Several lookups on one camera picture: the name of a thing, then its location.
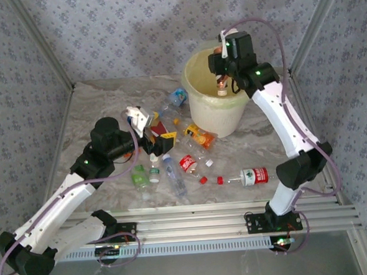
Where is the brown bottle red yellow label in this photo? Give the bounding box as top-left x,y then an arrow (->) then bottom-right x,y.
149,118 -> 172,137

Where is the copper label bottle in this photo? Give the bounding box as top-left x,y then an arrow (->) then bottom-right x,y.
212,44 -> 230,98

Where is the clear bottle orange cap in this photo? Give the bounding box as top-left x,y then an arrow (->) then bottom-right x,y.
161,105 -> 184,136

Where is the red cola label bottle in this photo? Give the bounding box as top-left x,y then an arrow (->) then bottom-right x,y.
178,153 -> 208,187

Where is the small bottle green band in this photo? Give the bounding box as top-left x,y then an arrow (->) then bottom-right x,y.
147,166 -> 161,184

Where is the blue tinted water bottle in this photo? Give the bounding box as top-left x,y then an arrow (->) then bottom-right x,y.
162,152 -> 188,198

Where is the orange juice bottle yellow label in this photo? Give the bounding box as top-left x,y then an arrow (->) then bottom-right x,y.
182,122 -> 216,151

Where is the green label clear bottle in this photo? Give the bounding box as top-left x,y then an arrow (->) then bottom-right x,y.
129,164 -> 151,201

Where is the blue label white cap bottle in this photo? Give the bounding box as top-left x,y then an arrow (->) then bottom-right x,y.
125,108 -> 137,125

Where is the clear bottle colourful blue label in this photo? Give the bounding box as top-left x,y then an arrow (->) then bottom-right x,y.
154,86 -> 191,119

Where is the clear bottle white cap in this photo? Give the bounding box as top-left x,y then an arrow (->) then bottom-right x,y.
183,132 -> 213,170

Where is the red white green label bottle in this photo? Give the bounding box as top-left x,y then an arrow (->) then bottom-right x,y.
216,166 -> 270,189

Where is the white waste bin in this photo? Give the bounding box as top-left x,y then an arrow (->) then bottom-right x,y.
179,37 -> 265,113

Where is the black circuit board with LED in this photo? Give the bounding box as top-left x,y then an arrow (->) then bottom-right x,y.
94,244 -> 123,264
269,235 -> 296,254

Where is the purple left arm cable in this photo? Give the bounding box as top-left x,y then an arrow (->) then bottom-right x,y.
0,115 -> 147,275

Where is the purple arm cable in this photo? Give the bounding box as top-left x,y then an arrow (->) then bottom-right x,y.
221,12 -> 347,259
0,115 -> 147,275

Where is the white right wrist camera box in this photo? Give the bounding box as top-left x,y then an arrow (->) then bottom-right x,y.
217,27 -> 241,60

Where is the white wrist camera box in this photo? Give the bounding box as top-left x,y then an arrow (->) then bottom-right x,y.
124,104 -> 161,139
217,27 -> 241,60

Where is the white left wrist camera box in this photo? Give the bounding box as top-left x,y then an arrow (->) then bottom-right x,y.
124,104 -> 161,139

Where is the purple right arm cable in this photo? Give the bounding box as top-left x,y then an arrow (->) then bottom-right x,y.
221,12 -> 347,259

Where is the aluminium frame post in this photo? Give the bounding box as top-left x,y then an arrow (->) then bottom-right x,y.
284,0 -> 353,75
6,0 -> 76,93

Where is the aluminium mounting rail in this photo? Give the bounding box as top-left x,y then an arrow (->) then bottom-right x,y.
21,194 -> 363,251

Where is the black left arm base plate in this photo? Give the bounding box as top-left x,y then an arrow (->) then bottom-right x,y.
82,221 -> 138,246

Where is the grey slotted cable duct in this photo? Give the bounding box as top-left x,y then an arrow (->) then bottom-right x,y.
53,235 -> 272,263

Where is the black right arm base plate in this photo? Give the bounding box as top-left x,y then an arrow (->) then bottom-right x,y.
243,208 -> 304,235

